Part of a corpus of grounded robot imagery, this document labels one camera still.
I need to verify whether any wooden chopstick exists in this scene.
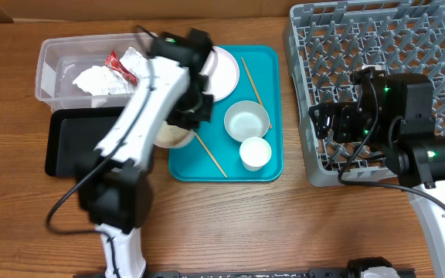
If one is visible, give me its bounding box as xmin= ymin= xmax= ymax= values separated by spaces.
xmin=240 ymin=56 xmax=272 ymax=110
xmin=194 ymin=132 xmax=227 ymax=178

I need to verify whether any grey dishwasher rack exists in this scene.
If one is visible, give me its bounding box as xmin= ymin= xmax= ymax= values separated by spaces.
xmin=284 ymin=0 xmax=445 ymax=187

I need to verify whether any white napkin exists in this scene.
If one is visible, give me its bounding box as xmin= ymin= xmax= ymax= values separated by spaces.
xmin=73 ymin=47 xmax=148 ymax=96

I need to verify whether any red snack wrapper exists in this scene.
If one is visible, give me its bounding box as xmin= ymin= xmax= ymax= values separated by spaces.
xmin=105 ymin=50 xmax=138 ymax=86

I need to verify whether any large pink plate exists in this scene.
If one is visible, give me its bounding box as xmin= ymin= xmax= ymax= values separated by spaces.
xmin=200 ymin=46 xmax=239 ymax=102

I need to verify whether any black plastic tray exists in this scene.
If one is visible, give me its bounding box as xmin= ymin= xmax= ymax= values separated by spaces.
xmin=45 ymin=107 xmax=123 ymax=178

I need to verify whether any teal serving tray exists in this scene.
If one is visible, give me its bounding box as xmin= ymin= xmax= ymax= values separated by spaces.
xmin=168 ymin=46 xmax=284 ymax=182

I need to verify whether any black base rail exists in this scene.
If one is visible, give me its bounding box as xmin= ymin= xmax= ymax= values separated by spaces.
xmin=73 ymin=256 xmax=416 ymax=278

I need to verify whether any right wooden chopstick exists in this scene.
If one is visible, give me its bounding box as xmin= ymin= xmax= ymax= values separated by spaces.
xmin=240 ymin=56 xmax=272 ymax=110

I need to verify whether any left wooden chopstick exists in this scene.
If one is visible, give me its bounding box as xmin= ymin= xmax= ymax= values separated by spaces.
xmin=194 ymin=132 xmax=227 ymax=178

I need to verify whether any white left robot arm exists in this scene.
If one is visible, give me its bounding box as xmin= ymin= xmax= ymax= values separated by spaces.
xmin=75 ymin=29 xmax=213 ymax=277

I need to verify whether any small pink bowl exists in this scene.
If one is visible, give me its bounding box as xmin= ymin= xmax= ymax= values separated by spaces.
xmin=154 ymin=120 xmax=195 ymax=148

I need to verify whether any grey bowl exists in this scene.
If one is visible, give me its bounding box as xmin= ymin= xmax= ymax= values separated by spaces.
xmin=223 ymin=100 xmax=270 ymax=142

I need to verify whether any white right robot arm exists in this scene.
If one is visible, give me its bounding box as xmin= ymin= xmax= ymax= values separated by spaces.
xmin=308 ymin=66 xmax=445 ymax=277

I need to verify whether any clear plastic bin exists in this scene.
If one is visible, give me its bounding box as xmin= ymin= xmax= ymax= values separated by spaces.
xmin=35 ymin=33 xmax=152 ymax=112

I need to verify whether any pile of rice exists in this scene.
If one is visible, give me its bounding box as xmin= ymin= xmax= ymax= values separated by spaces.
xmin=156 ymin=125 xmax=188 ymax=146

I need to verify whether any white paper cup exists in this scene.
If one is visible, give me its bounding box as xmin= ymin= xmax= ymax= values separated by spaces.
xmin=239 ymin=137 xmax=272 ymax=171

